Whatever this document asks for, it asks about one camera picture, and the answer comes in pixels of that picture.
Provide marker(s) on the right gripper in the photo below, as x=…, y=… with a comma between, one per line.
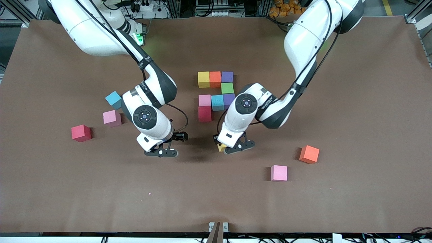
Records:
x=177, y=136

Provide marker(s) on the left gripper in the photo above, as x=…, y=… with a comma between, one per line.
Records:
x=216, y=139

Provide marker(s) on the yellow foam cube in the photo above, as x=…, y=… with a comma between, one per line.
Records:
x=221, y=148
x=204, y=80

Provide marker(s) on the red foam cube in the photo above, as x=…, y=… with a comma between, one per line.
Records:
x=81, y=133
x=205, y=114

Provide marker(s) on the light blue foam cube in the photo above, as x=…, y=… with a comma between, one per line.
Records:
x=217, y=103
x=113, y=98

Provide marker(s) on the pink foam cube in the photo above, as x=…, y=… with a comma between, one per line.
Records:
x=205, y=100
x=279, y=172
x=112, y=118

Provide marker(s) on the purple foam cube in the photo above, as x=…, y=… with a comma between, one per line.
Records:
x=227, y=76
x=228, y=99

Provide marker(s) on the green foam cube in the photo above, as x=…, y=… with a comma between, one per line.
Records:
x=227, y=88

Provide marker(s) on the orange foam cube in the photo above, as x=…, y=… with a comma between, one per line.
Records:
x=309, y=154
x=215, y=79

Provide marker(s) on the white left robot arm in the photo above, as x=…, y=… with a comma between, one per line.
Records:
x=246, y=104

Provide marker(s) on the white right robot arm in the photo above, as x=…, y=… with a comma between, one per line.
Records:
x=145, y=116

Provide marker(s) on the brown table cover sheet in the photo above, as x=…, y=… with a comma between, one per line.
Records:
x=216, y=202

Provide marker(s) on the white equipment box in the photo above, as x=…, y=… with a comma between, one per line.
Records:
x=216, y=13

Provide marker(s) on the white power strip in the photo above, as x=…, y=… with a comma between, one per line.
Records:
x=148, y=7

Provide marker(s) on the bag of orange items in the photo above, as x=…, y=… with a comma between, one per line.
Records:
x=283, y=10

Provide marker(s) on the white tag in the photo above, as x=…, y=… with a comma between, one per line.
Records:
x=336, y=238

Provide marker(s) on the metal mount bracket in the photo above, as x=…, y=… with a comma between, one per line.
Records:
x=218, y=233

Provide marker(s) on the aluminium frame post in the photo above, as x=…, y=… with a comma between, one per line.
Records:
x=262, y=6
x=175, y=8

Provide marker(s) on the aluminium frame corner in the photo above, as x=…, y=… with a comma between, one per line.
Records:
x=416, y=15
x=17, y=10

